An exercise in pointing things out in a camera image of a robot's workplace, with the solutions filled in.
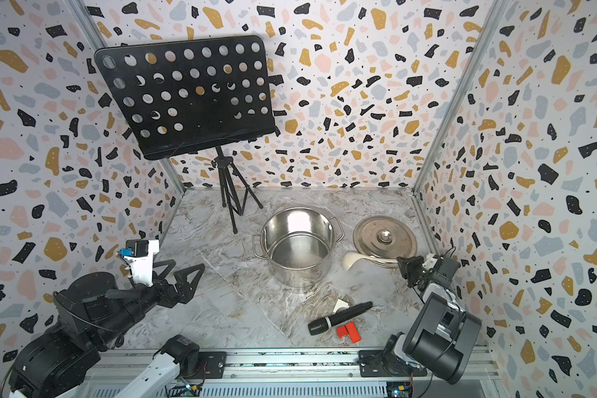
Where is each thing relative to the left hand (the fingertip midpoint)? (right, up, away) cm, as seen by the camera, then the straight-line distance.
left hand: (191, 264), depth 57 cm
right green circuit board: (+53, -40, +14) cm, 68 cm away
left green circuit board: (-8, -39, +13) cm, 42 cm away
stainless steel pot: (+22, -1, +43) cm, 48 cm away
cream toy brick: (+37, -19, +27) cm, 50 cm away
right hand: (+60, -4, +32) cm, 68 cm away
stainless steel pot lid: (+58, +1, +46) cm, 74 cm away
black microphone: (+31, -24, +21) cm, 44 cm away
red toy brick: (+40, -26, +23) cm, 53 cm away
